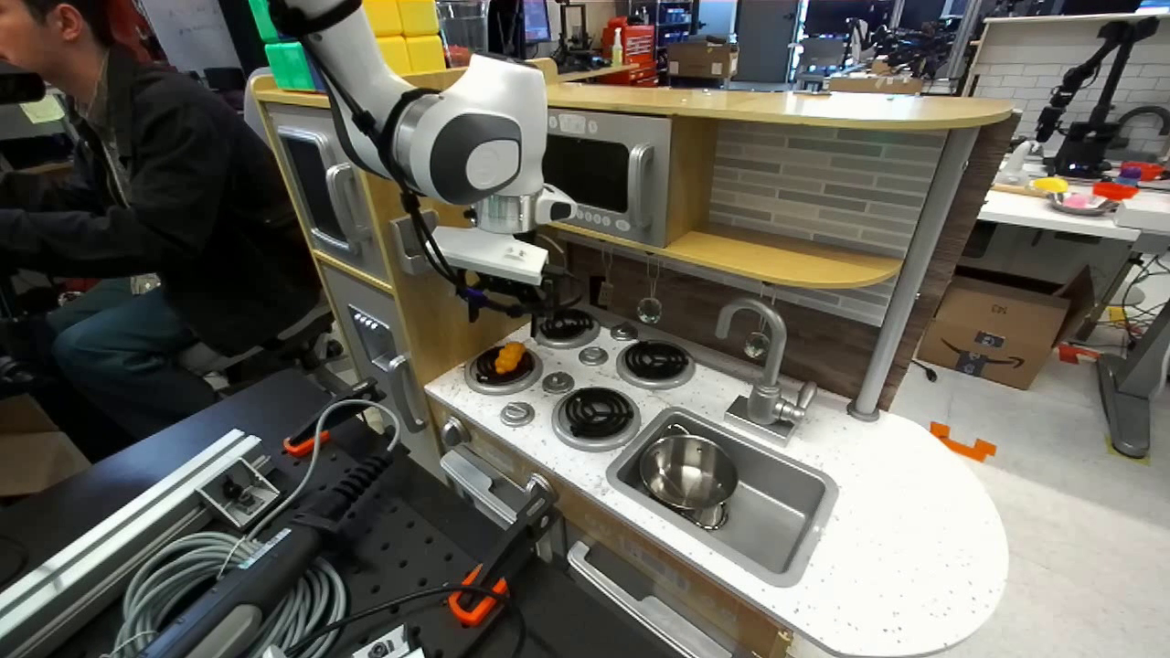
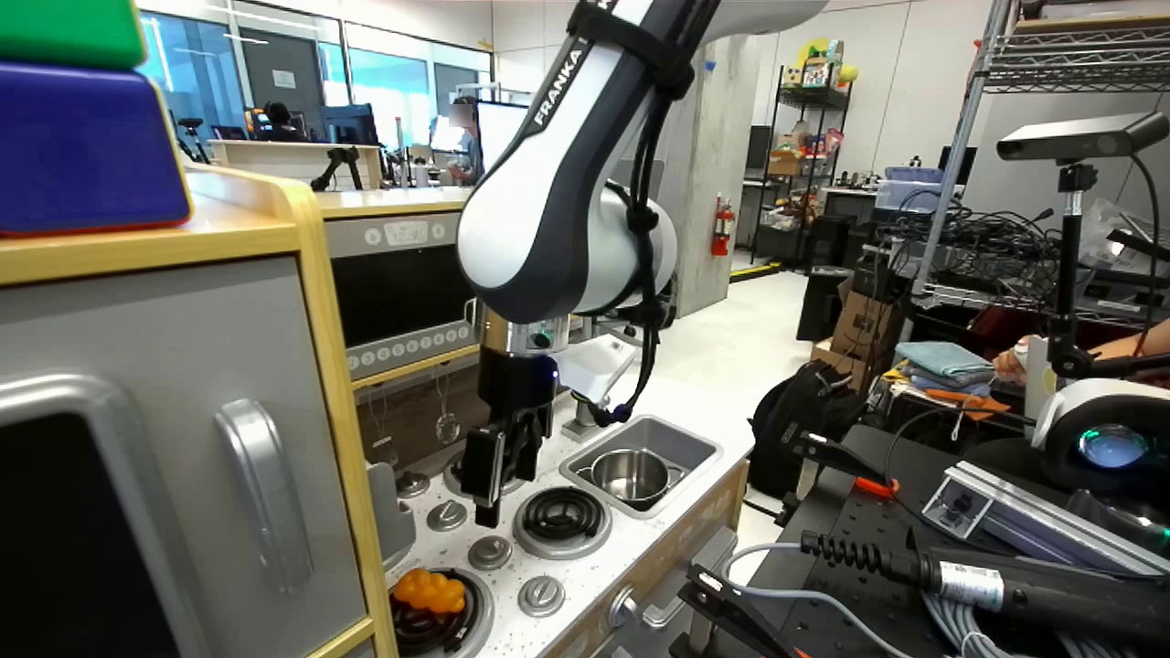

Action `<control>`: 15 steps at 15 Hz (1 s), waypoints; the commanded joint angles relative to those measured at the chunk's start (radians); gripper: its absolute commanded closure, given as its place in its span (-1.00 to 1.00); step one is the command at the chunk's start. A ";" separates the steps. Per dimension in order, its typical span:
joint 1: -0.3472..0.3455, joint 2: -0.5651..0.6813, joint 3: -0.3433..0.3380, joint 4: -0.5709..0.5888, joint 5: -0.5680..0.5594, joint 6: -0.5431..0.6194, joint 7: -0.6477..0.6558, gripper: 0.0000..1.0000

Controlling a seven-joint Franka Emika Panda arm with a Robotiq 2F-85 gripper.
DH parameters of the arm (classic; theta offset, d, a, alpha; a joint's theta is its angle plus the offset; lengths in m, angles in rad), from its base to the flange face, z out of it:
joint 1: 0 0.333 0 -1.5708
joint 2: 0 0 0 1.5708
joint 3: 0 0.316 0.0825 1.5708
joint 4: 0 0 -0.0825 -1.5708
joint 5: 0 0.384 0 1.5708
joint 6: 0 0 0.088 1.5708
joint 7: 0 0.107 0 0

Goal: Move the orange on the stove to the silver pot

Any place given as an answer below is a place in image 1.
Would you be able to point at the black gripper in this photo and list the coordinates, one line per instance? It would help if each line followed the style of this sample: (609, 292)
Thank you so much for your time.
(512, 294)

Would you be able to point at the orange toy fruit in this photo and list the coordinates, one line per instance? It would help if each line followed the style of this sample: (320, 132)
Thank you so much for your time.
(509, 360)

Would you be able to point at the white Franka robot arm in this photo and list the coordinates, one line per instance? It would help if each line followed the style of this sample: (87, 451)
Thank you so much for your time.
(470, 139)

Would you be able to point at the black coil stove burner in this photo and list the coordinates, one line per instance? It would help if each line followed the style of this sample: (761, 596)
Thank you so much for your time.
(656, 362)
(482, 372)
(567, 327)
(598, 415)

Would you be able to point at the grey stove knob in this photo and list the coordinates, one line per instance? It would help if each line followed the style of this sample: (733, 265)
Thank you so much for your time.
(556, 380)
(625, 329)
(595, 357)
(519, 415)

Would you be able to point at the silver metal pot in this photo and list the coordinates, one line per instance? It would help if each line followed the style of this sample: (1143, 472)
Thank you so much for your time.
(687, 472)

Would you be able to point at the grey oven door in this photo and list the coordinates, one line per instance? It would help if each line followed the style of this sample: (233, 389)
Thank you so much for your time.
(370, 351)

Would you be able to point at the grey toy microwave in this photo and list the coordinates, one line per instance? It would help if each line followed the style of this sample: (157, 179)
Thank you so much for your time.
(609, 177)

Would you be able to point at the grey windowed cabinet door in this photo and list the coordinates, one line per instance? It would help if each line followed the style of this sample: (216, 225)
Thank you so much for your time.
(314, 184)

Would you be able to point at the grey toy faucet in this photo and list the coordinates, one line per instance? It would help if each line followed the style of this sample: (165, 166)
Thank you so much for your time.
(771, 367)

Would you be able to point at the yellow toy block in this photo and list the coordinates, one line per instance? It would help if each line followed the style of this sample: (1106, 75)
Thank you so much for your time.
(411, 44)

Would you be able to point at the grey sink basin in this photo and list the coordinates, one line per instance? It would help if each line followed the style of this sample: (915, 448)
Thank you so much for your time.
(782, 515)

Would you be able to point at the person in dark jacket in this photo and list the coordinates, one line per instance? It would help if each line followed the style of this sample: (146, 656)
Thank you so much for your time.
(159, 207)

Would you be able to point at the wooden toy kitchen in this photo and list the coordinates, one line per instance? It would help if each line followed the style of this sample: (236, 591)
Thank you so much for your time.
(901, 534)

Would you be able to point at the large printed cardboard box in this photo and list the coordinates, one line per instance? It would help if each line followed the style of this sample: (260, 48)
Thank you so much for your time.
(1000, 329)

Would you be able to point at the white side table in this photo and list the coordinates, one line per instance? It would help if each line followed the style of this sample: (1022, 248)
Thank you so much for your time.
(1037, 216)

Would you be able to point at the pink bowl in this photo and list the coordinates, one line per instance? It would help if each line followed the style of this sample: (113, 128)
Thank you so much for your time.
(1077, 198)

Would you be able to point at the black articulated stand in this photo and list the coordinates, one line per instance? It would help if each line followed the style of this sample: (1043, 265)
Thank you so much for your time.
(1097, 98)

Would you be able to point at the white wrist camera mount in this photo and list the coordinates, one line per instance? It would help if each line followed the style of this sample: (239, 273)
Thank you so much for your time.
(488, 253)

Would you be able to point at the orange plastic bracket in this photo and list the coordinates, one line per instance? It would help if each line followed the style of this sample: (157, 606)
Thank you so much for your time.
(962, 440)

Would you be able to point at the aluminium extrusion rail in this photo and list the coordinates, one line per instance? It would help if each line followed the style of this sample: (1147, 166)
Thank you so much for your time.
(113, 534)

